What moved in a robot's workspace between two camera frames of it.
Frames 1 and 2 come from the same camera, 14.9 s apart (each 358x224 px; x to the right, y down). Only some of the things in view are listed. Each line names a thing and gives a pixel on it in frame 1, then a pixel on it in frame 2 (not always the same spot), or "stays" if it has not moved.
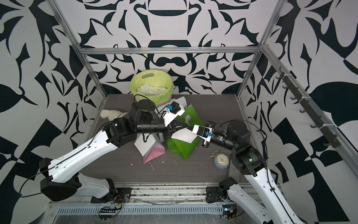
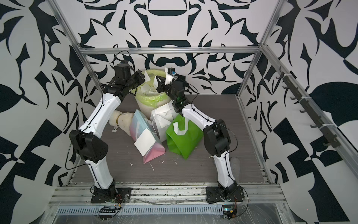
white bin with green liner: x=156 y=85 stays
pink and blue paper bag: x=152 y=148 stays
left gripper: x=171 y=128 to x=140 y=77
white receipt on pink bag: x=143 y=147 stays
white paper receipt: x=185 y=135 to x=144 y=88
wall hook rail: x=290 y=83 stays
